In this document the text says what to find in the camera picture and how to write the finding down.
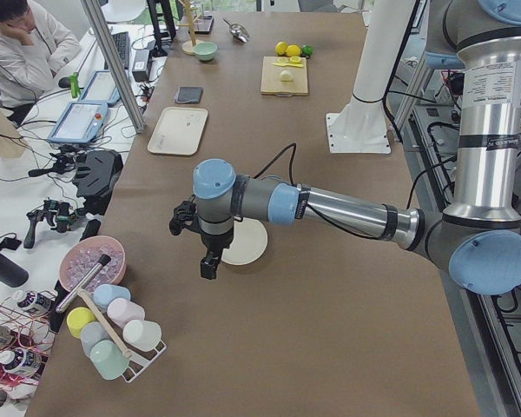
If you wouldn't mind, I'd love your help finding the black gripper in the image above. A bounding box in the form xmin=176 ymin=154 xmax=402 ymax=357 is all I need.
xmin=168 ymin=197 xmax=234 ymax=280

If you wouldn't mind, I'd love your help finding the beige round plate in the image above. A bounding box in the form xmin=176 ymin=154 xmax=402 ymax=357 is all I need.
xmin=221 ymin=218 xmax=268 ymax=266

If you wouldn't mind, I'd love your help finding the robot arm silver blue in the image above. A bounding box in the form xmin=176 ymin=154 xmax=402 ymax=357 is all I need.
xmin=169 ymin=1 xmax=521 ymax=295

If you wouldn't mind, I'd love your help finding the cream rectangular tray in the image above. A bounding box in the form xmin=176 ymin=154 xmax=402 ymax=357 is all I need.
xmin=147 ymin=107 xmax=208 ymax=156

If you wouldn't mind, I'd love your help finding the white cup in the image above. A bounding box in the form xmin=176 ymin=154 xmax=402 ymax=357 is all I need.
xmin=122 ymin=320 xmax=162 ymax=352

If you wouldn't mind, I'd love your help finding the pink cup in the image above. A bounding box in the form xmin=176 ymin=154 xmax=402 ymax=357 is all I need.
xmin=107 ymin=297 xmax=145 ymax=328

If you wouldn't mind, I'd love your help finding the steel muddler black tip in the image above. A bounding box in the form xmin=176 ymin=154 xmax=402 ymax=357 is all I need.
xmin=56 ymin=254 xmax=111 ymax=314

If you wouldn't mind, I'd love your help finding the blue cup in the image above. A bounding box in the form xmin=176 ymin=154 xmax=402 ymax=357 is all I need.
xmin=92 ymin=284 xmax=131 ymax=312

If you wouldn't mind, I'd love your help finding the white cup rack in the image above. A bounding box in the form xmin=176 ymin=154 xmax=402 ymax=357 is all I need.
xmin=122 ymin=341 xmax=168 ymax=383

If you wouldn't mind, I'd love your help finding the pink bowl with ice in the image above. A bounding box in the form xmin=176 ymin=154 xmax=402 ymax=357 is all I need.
xmin=59 ymin=235 xmax=127 ymax=292

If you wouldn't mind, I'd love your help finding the grey cup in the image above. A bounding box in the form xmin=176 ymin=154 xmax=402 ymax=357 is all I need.
xmin=80 ymin=321 xmax=110 ymax=358

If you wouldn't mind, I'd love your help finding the mint green cup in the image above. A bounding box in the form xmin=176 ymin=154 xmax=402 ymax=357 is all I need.
xmin=89 ymin=340 xmax=129 ymax=381

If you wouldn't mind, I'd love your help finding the yellow cup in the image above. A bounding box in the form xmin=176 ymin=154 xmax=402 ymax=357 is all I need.
xmin=67 ymin=307 xmax=96 ymax=339

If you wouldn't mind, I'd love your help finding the grey folded cloth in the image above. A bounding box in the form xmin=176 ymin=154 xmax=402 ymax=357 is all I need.
xmin=175 ymin=86 xmax=203 ymax=104

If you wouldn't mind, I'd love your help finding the wooden cutting board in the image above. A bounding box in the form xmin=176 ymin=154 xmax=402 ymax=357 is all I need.
xmin=260 ymin=56 xmax=309 ymax=96

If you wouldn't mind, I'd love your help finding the blue teach pendant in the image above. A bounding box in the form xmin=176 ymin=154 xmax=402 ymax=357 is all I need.
xmin=79 ymin=69 xmax=121 ymax=106
xmin=47 ymin=101 xmax=109 ymax=144

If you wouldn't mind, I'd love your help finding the black bottle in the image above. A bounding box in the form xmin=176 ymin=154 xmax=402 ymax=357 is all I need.
xmin=0 ymin=253 xmax=29 ymax=288

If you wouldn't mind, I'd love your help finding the mint green bowl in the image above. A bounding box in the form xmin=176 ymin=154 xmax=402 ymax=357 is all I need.
xmin=194 ymin=42 xmax=218 ymax=63

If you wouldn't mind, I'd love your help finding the yellow plastic knife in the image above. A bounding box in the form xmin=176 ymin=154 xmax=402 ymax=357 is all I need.
xmin=272 ymin=61 xmax=304 ymax=68

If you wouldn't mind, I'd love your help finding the wooden cup stand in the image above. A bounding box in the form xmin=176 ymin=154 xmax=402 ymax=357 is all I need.
xmin=176 ymin=0 xmax=204 ymax=56

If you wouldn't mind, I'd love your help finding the green lime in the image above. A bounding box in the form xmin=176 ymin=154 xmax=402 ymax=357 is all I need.
xmin=301 ymin=44 xmax=313 ymax=58

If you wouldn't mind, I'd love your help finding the metal scoop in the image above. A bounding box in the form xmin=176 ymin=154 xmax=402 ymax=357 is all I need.
xmin=223 ymin=17 xmax=250 ymax=43

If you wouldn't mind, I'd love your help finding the black keyboard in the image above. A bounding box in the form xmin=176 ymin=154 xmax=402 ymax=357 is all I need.
xmin=111 ymin=31 xmax=131 ymax=70

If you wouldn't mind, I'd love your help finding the seated person white shirt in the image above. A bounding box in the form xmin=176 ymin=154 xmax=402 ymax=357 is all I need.
xmin=0 ymin=1 xmax=81 ymax=124

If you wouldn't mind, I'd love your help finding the aluminium frame post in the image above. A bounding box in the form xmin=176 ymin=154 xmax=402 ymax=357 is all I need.
xmin=81 ymin=0 xmax=146 ymax=134

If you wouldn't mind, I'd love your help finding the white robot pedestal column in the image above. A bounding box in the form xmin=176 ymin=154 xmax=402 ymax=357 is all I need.
xmin=326 ymin=0 xmax=419 ymax=155

